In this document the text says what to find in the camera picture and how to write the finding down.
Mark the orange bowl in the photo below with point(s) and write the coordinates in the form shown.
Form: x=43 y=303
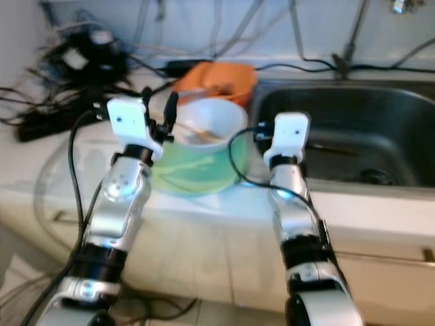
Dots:
x=221 y=78

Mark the steel kitchen sink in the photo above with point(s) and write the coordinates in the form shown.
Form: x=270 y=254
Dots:
x=353 y=115

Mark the light green plate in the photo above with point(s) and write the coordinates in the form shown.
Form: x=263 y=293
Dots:
x=197 y=178

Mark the golden metal spoon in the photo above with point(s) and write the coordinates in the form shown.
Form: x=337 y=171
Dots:
x=204 y=136

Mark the black power strip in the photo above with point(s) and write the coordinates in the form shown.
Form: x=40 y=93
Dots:
x=54 y=122

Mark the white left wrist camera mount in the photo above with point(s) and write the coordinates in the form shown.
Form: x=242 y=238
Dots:
x=132 y=125

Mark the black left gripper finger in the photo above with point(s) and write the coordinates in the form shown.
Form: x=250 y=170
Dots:
x=147 y=95
x=170 y=109

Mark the steel faucet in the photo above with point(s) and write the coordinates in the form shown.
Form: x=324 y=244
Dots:
x=353 y=34

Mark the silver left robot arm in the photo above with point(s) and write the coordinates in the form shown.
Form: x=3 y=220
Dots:
x=109 y=204

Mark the white plug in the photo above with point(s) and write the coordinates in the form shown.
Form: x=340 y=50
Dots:
x=102 y=37

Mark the white ribbed bowl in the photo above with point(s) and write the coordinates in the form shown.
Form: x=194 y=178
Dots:
x=211 y=119

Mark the thin brown utensil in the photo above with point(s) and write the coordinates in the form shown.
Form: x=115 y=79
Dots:
x=326 y=148

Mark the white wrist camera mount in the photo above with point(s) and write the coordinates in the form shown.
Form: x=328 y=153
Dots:
x=132 y=125
x=289 y=136

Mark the black adapter white label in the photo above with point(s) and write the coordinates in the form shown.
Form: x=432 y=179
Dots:
x=92 y=58

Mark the small black adapter brick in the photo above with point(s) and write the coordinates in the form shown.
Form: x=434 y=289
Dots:
x=183 y=66

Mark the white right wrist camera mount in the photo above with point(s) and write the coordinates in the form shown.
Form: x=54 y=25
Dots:
x=289 y=136

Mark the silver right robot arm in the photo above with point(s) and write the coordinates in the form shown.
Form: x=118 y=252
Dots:
x=302 y=224

